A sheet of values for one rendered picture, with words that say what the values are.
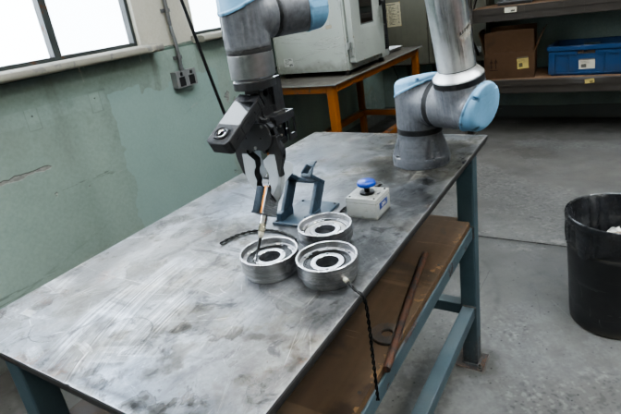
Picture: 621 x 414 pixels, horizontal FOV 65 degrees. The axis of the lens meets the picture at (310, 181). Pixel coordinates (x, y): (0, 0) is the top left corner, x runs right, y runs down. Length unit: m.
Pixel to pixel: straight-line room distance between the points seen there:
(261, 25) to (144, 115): 1.92
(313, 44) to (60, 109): 1.54
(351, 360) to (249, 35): 0.66
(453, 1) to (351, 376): 0.78
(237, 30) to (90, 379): 0.54
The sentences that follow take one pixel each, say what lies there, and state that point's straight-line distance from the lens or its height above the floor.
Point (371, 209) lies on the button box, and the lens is 1.02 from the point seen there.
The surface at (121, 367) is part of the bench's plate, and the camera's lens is 0.78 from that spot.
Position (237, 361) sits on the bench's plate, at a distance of 0.71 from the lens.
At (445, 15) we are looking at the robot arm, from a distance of 1.12.
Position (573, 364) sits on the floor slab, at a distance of 1.94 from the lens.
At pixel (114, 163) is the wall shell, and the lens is 2.57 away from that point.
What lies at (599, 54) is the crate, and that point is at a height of 0.59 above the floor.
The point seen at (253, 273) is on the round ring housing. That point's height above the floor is 0.82.
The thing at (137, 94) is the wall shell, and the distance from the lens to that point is 2.65.
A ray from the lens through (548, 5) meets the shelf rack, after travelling 4.08.
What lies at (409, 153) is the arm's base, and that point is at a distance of 1.28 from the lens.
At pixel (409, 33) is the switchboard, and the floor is 0.84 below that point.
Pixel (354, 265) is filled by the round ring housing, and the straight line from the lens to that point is 0.81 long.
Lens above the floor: 1.24
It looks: 20 degrees down
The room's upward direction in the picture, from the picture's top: 8 degrees counter-clockwise
